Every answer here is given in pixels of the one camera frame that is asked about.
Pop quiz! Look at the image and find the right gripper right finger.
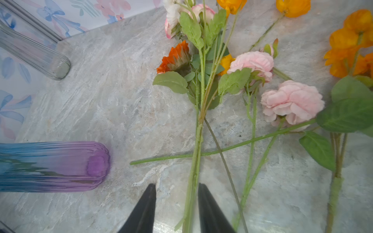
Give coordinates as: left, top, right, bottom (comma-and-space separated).
198, 183, 236, 233

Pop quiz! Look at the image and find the pink rose stem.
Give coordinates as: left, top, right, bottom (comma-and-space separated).
129, 80, 325, 166

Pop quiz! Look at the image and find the orange gerbera stem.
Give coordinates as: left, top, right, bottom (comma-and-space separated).
156, 40, 248, 233

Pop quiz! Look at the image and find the blue purple glass vase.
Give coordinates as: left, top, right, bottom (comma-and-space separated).
1, 141, 110, 193

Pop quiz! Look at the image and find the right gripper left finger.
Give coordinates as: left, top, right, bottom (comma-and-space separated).
118, 183, 156, 233

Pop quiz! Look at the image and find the pink carnation stem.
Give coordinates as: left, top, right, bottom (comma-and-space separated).
218, 39, 278, 138

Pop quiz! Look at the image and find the pink ranunculus spray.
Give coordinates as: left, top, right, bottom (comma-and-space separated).
157, 1, 230, 233

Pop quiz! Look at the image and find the clear glass vase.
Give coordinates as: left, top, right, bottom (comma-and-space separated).
0, 0, 72, 81

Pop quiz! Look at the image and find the orange poppy green leaves stem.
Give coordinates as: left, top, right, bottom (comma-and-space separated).
215, 0, 373, 233

